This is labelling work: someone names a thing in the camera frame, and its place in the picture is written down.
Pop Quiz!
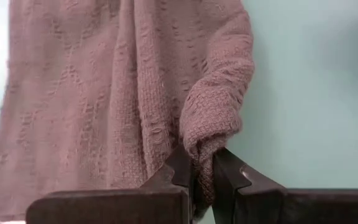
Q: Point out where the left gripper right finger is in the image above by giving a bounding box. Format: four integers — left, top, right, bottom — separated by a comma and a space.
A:
211, 147, 358, 224

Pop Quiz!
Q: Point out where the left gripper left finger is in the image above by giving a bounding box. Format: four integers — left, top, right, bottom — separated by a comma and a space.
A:
25, 145, 196, 224

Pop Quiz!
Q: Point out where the grey terry towel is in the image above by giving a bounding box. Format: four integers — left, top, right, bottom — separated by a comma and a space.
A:
0, 0, 255, 223

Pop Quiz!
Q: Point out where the green table mat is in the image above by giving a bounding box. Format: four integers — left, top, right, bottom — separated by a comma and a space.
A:
0, 0, 358, 224

